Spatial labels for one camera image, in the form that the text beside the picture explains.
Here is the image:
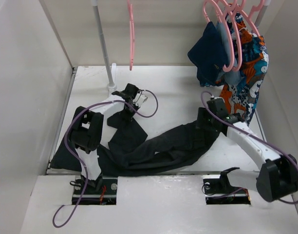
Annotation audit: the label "black trousers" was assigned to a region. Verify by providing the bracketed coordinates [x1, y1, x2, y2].
[50, 106, 224, 177]

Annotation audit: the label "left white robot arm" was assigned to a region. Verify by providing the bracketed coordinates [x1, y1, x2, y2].
[67, 83, 148, 194]

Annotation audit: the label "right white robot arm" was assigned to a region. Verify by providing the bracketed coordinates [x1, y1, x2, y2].
[197, 96, 298, 202]

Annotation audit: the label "empty pink hanger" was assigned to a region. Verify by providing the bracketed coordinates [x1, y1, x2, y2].
[127, 0, 135, 71]

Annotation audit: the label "pink hanger front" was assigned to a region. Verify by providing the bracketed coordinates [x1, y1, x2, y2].
[202, 0, 237, 73]

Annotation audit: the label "pink hanger middle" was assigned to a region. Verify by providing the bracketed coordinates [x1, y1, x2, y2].
[216, 0, 246, 72]

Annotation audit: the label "pink hanger back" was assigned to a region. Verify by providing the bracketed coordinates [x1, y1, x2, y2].
[232, 0, 260, 37]

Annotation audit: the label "white rack base foot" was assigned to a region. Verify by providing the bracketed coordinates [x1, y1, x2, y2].
[107, 63, 117, 97]

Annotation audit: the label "colourful patterned shorts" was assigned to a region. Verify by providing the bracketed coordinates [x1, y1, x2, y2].
[205, 0, 269, 124]

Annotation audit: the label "grey blue garment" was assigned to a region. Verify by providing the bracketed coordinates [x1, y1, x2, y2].
[216, 22, 241, 85]

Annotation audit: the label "navy blue shorts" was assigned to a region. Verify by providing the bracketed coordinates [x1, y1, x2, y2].
[187, 22, 229, 87]

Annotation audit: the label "grey rack pole left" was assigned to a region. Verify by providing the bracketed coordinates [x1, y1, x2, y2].
[91, 0, 111, 71]

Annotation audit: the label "grey rack pole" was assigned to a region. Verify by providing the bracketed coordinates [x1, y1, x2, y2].
[91, 0, 111, 71]
[254, 0, 271, 29]

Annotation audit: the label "grey rack pole right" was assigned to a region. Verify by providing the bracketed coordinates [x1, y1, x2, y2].
[254, 0, 271, 29]

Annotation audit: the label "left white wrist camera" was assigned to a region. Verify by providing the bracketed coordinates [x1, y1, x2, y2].
[132, 90, 148, 108]

